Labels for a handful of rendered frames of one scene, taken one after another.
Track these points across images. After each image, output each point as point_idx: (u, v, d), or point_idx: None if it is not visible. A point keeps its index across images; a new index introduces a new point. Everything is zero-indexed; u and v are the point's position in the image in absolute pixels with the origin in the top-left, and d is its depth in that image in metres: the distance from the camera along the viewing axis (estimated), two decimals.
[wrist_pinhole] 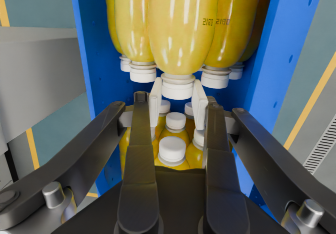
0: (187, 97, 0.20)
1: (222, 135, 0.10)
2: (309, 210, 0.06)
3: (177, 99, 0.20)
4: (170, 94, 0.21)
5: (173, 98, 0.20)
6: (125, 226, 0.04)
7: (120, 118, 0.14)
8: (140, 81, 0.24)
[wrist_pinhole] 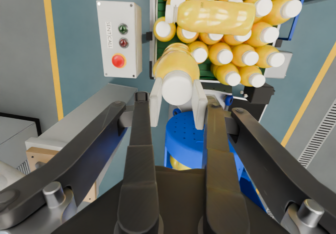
0: (188, 85, 0.20)
1: (222, 135, 0.10)
2: (309, 210, 0.06)
3: (178, 77, 0.20)
4: (170, 88, 0.20)
5: (174, 79, 0.20)
6: (125, 226, 0.04)
7: (120, 118, 0.14)
8: None
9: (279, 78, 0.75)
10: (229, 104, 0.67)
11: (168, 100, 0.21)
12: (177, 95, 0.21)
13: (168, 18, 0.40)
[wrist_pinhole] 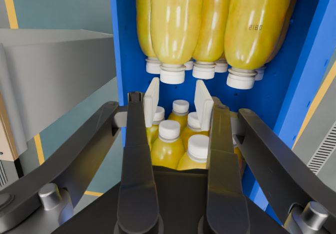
0: None
1: (227, 136, 0.10)
2: (312, 212, 0.06)
3: None
4: None
5: None
6: (126, 227, 0.04)
7: (113, 118, 0.13)
8: (171, 83, 0.25)
9: None
10: None
11: None
12: None
13: None
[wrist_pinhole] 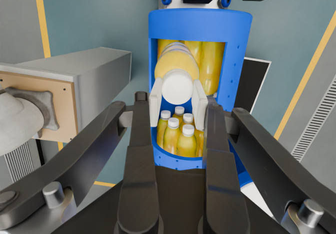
0: None
1: (222, 135, 0.10)
2: (309, 210, 0.06)
3: None
4: None
5: None
6: (125, 226, 0.04)
7: (120, 118, 0.14)
8: (177, 74, 0.19)
9: None
10: (227, 4, 0.57)
11: None
12: None
13: None
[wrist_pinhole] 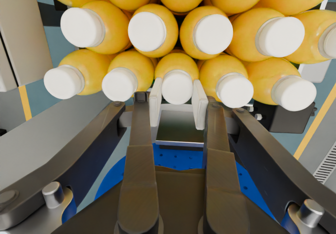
0: (88, 19, 0.18)
1: (222, 135, 0.10)
2: (309, 210, 0.06)
3: (75, 9, 0.17)
4: (70, 24, 0.18)
5: (71, 12, 0.17)
6: (125, 226, 0.04)
7: (120, 118, 0.14)
8: (177, 74, 0.20)
9: (312, 81, 0.44)
10: None
11: (71, 40, 0.18)
12: (79, 33, 0.18)
13: None
